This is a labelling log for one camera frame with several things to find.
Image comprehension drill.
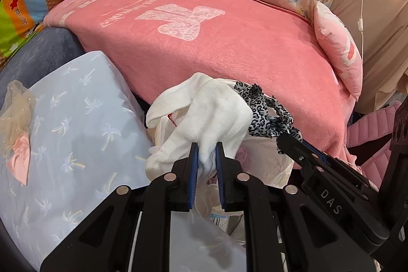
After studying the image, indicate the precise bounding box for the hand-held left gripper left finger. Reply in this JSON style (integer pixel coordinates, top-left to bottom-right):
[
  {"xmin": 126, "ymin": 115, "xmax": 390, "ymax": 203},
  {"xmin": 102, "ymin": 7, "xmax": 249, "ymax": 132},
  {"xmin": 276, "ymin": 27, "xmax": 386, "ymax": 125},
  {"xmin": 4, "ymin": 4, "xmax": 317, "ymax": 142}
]
[{"xmin": 40, "ymin": 142, "xmax": 200, "ymax": 272}]

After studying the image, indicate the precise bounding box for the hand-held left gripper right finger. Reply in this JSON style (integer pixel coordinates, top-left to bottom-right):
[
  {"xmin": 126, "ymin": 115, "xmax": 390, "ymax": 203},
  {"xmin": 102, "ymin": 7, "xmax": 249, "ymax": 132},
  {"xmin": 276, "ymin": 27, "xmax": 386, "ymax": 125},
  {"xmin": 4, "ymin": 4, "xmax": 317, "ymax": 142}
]
[{"xmin": 215, "ymin": 142, "xmax": 383, "ymax": 272}]

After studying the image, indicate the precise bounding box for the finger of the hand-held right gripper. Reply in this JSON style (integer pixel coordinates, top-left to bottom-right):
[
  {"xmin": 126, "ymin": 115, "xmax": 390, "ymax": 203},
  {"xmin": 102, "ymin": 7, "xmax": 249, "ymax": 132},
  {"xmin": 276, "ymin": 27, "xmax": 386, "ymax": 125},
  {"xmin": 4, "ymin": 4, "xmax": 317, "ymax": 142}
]
[
  {"xmin": 300, "ymin": 139, "xmax": 330, "ymax": 163},
  {"xmin": 276, "ymin": 133, "xmax": 322, "ymax": 178}
]

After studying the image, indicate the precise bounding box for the bin with white plastic liner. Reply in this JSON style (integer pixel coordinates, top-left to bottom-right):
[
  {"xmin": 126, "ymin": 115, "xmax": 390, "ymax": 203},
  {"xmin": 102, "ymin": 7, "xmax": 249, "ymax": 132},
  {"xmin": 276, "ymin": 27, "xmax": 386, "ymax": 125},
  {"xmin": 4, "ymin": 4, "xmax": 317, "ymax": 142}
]
[{"xmin": 147, "ymin": 79, "xmax": 294, "ymax": 222}]

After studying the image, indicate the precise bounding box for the leopard print cloth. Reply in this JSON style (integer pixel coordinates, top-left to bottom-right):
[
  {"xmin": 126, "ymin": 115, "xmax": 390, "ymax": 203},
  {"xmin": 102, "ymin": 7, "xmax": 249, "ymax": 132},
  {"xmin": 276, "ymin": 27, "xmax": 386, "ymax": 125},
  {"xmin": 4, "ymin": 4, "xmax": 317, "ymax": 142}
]
[{"xmin": 234, "ymin": 82, "xmax": 303, "ymax": 143}]

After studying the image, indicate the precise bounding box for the white cloth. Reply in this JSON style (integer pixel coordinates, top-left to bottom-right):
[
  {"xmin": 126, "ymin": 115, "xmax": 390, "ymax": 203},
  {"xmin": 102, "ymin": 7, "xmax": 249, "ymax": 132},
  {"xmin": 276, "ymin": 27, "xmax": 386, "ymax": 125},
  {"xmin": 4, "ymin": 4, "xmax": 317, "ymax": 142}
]
[{"xmin": 145, "ymin": 72, "xmax": 252, "ymax": 180}]

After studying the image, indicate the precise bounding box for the pink quilted cloth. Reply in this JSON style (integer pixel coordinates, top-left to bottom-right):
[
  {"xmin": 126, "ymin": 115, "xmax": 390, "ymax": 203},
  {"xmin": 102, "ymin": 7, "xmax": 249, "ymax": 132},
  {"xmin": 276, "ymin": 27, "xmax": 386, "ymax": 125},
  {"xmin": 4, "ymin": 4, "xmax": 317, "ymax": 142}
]
[{"xmin": 346, "ymin": 101, "xmax": 402, "ymax": 193}]

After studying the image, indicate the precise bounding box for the small pink pillow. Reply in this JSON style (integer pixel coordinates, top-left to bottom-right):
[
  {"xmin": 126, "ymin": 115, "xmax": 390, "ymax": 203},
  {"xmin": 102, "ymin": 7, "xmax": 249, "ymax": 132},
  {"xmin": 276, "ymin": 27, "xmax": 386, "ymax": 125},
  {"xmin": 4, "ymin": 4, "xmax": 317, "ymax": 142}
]
[{"xmin": 313, "ymin": 1, "xmax": 364, "ymax": 100}]

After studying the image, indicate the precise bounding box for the pink blanket with white print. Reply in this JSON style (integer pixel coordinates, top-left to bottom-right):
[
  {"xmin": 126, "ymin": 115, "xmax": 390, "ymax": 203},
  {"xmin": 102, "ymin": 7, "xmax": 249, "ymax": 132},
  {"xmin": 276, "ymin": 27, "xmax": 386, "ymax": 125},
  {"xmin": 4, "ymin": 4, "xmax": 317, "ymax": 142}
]
[{"xmin": 43, "ymin": 0, "xmax": 356, "ymax": 171}]

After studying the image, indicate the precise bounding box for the light blue palm-print cloth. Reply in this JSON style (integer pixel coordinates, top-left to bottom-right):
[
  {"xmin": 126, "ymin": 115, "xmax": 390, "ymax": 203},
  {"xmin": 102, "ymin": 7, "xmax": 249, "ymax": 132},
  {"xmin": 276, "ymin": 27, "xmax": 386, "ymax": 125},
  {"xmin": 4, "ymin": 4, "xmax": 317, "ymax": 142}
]
[{"xmin": 0, "ymin": 50, "xmax": 247, "ymax": 272}]

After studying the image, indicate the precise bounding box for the light pink cloth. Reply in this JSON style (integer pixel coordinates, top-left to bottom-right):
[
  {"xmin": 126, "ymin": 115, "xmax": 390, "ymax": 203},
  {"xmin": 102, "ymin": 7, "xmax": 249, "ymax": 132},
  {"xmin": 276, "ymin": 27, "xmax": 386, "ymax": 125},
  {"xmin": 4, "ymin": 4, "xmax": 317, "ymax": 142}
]
[{"xmin": 11, "ymin": 135, "xmax": 31, "ymax": 186}]

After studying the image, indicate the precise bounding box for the beige sheer mesh cloth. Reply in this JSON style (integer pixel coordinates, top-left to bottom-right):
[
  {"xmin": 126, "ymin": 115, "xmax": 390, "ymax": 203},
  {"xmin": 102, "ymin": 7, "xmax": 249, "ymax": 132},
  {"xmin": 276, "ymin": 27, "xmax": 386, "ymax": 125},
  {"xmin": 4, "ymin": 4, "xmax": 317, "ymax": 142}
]
[{"xmin": 0, "ymin": 80, "xmax": 35, "ymax": 151}]

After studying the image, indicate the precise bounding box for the blue grey sofa cushion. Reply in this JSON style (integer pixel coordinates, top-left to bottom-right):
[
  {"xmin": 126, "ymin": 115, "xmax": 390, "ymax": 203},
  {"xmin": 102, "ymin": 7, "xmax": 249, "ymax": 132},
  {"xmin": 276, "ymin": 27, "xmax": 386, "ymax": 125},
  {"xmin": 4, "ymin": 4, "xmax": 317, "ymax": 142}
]
[{"xmin": 0, "ymin": 27, "xmax": 85, "ymax": 100}]

